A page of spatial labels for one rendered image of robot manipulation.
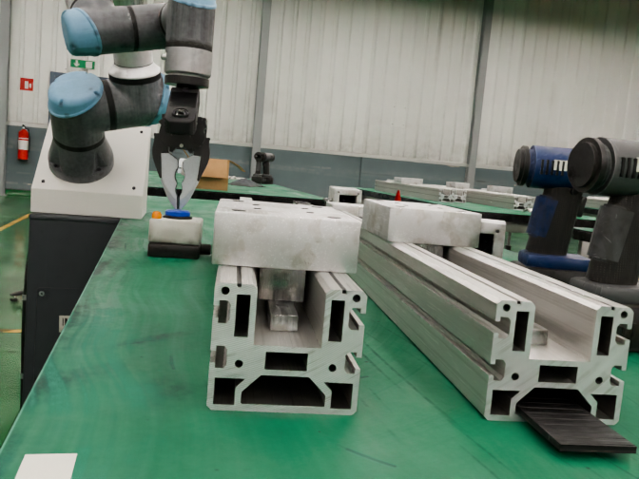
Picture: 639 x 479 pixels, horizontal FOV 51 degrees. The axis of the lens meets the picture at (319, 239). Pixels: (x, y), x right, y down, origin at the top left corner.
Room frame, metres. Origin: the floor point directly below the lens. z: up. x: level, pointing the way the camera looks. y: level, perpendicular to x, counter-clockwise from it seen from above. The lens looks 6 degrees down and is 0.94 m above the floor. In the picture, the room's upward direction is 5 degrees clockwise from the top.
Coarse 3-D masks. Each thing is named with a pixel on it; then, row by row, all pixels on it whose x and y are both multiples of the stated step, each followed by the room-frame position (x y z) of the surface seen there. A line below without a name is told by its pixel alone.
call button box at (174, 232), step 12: (168, 216) 1.08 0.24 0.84; (156, 228) 1.05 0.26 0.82; (168, 228) 1.05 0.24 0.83; (180, 228) 1.05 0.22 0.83; (192, 228) 1.05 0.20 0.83; (156, 240) 1.05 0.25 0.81; (168, 240) 1.05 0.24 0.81; (180, 240) 1.05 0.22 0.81; (192, 240) 1.05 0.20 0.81; (156, 252) 1.05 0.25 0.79; (168, 252) 1.05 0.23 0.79; (180, 252) 1.05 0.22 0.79; (192, 252) 1.05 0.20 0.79; (204, 252) 1.09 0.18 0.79
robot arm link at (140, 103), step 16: (112, 0) 1.46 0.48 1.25; (128, 0) 1.46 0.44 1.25; (144, 0) 1.48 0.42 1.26; (128, 64) 1.52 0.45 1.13; (144, 64) 1.53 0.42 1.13; (112, 80) 1.53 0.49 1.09; (128, 80) 1.52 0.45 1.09; (144, 80) 1.53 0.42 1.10; (160, 80) 1.57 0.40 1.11; (128, 96) 1.53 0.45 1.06; (144, 96) 1.54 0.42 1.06; (160, 96) 1.57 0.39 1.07; (128, 112) 1.54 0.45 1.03; (144, 112) 1.56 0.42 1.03; (160, 112) 1.58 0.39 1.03
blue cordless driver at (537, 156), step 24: (528, 168) 0.93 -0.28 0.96; (552, 168) 0.93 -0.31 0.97; (552, 192) 0.95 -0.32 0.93; (576, 192) 0.93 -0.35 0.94; (552, 216) 0.94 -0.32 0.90; (576, 216) 0.95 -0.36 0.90; (528, 240) 0.96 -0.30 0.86; (552, 240) 0.94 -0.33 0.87; (528, 264) 0.93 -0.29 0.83; (552, 264) 0.93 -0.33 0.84; (576, 264) 0.93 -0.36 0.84
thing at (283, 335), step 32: (224, 288) 0.45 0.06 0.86; (256, 288) 0.43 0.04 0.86; (320, 288) 0.46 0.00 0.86; (352, 288) 0.45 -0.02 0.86; (224, 320) 0.43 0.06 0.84; (256, 320) 0.50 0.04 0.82; (288, 320) 0.47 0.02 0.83; (320, 320) 0.45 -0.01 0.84; (352, 320) 0.46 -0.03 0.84; (224, 352) 0.46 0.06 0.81; (256, 352) 0.43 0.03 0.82; (288, 352) 0.43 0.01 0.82; (320, 352) 0.43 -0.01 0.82; (352, 352) 0.44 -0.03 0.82; (224, 384) 0.47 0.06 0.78; (256, 384) 0.47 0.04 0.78; (288, 384) 0.48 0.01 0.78; (320, 384) 0.44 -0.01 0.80; (352, 384) 0.44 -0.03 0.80
